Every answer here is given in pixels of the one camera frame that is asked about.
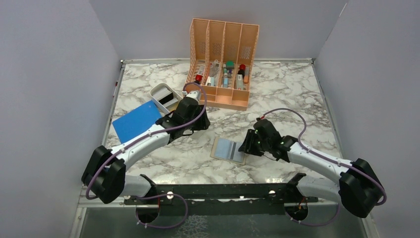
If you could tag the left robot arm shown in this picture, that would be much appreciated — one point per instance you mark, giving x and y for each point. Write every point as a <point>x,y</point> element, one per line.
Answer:
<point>105,174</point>

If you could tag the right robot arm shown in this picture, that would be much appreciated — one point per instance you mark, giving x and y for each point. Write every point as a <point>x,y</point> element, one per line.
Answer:
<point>352,184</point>

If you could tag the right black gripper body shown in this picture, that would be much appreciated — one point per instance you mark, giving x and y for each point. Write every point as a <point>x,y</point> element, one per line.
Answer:
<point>259,146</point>

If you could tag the peach desk organizer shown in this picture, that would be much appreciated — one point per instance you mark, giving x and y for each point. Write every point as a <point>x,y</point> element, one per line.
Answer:
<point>212,44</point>

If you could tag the red capped item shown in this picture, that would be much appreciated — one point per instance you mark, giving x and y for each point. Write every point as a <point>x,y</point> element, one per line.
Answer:
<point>198,79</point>

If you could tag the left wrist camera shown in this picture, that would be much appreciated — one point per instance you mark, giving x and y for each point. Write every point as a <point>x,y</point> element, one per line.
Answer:
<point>194,94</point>

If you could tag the black card in tray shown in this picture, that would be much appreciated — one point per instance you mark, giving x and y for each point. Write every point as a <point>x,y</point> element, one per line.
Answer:
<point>167,98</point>

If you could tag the red black bottle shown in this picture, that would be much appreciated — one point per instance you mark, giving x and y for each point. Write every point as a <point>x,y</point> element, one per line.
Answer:
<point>242,69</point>

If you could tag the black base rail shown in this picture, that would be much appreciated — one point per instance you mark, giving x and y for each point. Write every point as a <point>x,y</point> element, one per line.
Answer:
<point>217,199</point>

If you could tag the orange marker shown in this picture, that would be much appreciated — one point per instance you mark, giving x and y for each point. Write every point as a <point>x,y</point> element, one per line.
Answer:
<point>246,75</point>

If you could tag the beige card holder wallet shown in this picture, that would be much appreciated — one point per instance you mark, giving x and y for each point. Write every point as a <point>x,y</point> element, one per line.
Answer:
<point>227,150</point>

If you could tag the green capped bottle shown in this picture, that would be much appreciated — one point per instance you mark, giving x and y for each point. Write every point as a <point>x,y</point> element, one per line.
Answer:
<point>229,65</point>

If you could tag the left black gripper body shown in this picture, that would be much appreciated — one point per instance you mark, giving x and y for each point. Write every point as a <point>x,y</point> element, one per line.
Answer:
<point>200,125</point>

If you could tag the white card in tray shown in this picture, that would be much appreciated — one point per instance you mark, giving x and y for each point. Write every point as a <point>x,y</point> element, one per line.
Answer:
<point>161,93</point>

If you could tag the blue notebook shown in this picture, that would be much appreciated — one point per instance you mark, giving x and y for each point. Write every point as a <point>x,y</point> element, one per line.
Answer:
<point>136,121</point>

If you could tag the white oblong tray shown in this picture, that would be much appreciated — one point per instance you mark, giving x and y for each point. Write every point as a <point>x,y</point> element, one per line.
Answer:
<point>170,106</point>

